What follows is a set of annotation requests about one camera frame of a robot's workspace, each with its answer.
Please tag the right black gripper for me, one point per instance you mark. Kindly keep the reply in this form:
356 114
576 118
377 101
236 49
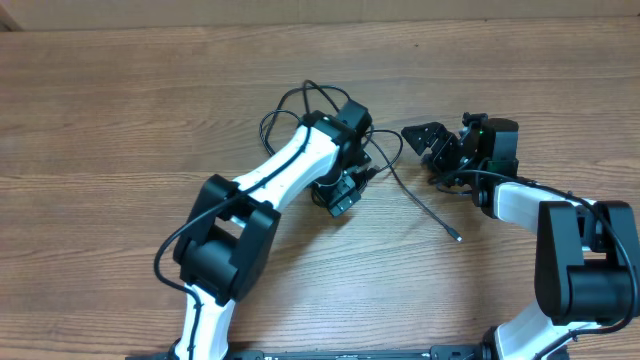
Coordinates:
446 139

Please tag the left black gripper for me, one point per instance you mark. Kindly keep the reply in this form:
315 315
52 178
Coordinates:
331 193

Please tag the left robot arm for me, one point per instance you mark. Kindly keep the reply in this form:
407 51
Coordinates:
223 248

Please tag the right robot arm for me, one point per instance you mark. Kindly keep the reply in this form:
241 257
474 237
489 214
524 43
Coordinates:
586 273

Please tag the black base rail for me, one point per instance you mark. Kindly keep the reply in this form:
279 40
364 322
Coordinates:
345 355

